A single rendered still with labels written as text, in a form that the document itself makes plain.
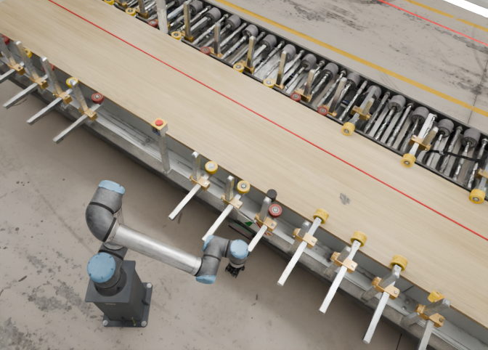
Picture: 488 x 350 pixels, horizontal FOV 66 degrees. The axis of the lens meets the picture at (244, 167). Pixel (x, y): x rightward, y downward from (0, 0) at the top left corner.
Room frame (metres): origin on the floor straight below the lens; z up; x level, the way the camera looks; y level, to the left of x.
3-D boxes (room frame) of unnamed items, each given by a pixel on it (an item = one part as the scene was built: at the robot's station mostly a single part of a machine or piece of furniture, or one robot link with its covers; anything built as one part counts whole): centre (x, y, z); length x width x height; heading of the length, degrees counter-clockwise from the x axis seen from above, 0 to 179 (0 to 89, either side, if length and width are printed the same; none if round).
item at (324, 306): (0.72, -0.61, 0.95); 0.50 x 0.04 x 0.04; 153
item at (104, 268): (0.61, 0.70, 0.79); 0.17 x 0.15 x 0.18; 173
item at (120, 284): (0.60, 0.70, 0.65); 0.19 x 0.19 x 0.10
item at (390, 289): (0.67, -0.85, 0.95); 0.13 x 0.06 x 0.05; 63
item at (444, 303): (0.57, -1.05, 0.93); 0.03 x 0.03 x 0.48; 63
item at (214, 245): (0.69, 0.08, 1.14); 0.12 x 0.12 x 0.09; 83
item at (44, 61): (1.80, 1.41, 0.93); 0.03 x 0.03 x 0.48; 63
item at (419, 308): (0.56, -1.07, 0.95); 0.13 x 0.06 x 0.05; 63
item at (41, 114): (1.70, 1.42, 0.82); 0.43 x 0.03 x 0.04; 153
